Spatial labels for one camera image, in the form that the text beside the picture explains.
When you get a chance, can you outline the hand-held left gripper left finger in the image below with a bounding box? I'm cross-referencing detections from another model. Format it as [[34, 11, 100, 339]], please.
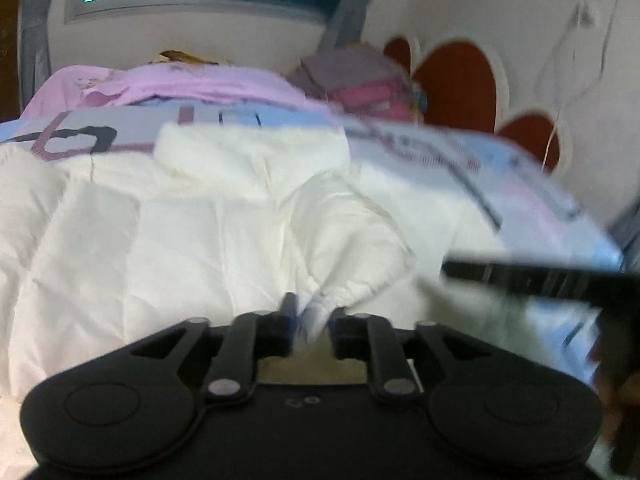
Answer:
[[127, 292, 301, 406]]

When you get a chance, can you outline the brown wooden wardrobe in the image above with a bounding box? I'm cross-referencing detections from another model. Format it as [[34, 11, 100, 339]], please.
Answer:
[[0, 0, 22, 122]]

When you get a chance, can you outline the patterned bed sheet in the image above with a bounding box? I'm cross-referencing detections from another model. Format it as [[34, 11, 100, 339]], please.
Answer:
[[0, 105, 628, 391]]

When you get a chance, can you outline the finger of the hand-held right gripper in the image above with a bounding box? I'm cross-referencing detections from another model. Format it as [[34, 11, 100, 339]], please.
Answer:
[[442, 257, 640, 311]]

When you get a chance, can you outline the pile of grey pink clothes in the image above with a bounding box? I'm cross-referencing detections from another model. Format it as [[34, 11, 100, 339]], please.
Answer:
[[287, 42, 430, 125]]

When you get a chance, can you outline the yellow printed cloth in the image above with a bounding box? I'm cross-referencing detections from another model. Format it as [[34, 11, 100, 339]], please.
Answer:
[[156, 50, 236, 67]]

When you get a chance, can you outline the white padded jacket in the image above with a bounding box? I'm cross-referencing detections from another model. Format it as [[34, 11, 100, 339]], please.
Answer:
[[0, 122, 526, 480]]

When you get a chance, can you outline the red flower-shaped headboard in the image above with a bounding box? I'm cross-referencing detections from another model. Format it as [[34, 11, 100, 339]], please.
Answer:
[[382, 35, 563, 175]]

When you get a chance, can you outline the white charging cable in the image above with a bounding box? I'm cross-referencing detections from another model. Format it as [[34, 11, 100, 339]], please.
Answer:
[[534, 4, 588, 172]]

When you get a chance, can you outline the grey curtain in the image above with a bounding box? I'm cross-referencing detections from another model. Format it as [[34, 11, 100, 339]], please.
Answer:
[[606, 199, 640, 263], [320, 0, 383, 56], [17, 0, 68, 113]]

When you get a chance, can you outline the pink blanket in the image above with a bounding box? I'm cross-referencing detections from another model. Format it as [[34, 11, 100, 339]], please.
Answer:
[[22, 62, 333, 121]]

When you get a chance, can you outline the white wall charger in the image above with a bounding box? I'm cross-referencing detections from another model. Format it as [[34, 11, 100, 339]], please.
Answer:
[[575, 2, 599, 29]]

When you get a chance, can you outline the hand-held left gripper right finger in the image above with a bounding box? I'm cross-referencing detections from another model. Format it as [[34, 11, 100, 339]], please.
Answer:
[[327, 306, 481, 406]]

